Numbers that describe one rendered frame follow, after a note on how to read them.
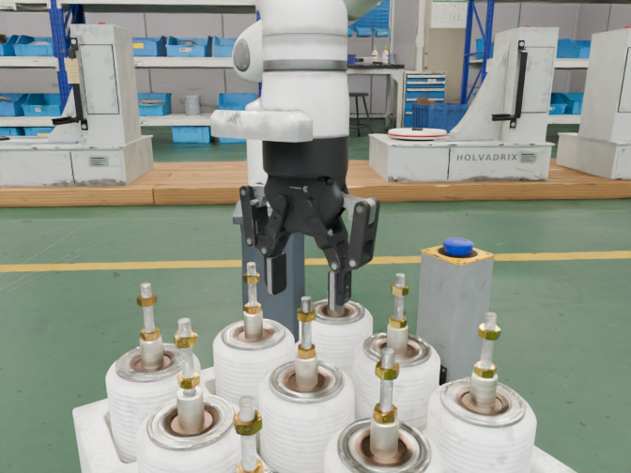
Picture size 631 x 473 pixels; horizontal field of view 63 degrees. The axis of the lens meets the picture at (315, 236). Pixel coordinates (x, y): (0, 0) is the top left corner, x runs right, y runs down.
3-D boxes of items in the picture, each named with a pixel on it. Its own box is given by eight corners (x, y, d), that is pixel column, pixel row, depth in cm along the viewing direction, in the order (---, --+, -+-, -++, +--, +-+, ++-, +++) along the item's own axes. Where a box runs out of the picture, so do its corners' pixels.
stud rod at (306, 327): (300, 366, 51) (300, 296, 49) (311, 365, 51) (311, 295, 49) (301, 371, 50) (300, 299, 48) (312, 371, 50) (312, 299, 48)
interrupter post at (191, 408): (178, 435, 44) (176, 402, 43) (176, 419, 46) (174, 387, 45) (207, 430, 44) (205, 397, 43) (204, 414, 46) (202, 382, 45)
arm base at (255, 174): (250, 202, 107) (247, 118, 102) (294, 202, 108) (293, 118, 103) (247, 212, 98) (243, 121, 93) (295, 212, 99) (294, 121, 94)
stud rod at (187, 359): (197, 401, 44) (192, 321, 42) (186, 404, 44) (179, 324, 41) (193, 395, 45) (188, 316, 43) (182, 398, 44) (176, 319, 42)
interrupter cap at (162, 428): (146, 463, 40) (146, 455, 40) (146, 407, 47) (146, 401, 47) (242, 443, 43) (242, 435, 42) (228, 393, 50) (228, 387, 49)
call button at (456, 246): (436, 253, 71) (437, 239, 70) (455, 249, 73) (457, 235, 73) (457, 262, 68) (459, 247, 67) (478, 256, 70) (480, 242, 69)
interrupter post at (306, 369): (319, 377, 52) (319, 348, 51) (317, 391, 50) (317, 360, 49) (296, 376, 52) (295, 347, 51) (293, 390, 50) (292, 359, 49)
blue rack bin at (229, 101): (222, 114, 541) (221, 93, 535) (258, 114, 543) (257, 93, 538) (216, 116, 493) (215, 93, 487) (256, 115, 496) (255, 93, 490)
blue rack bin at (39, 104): (45, 114, 531) (42, 93, 525) (83, 114, 533) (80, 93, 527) (21, 116, 483) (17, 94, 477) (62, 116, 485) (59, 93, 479)
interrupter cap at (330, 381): (345, 365, 54) (345, 359, 54) (344, 408, 47) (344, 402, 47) (274, 362, 55) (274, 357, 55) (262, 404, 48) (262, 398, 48)
